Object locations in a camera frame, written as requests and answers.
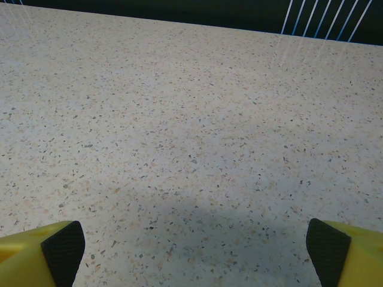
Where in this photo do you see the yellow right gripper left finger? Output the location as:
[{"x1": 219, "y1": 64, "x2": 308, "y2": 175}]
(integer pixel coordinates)
[{"x1": 0, "y1": 220, "x2": 87, "y2": 287}]

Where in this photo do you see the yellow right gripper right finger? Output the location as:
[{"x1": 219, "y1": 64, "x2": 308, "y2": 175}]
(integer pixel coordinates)
[{"x1": 306, "y1": 218, "x2": 383, "y2": 287}]

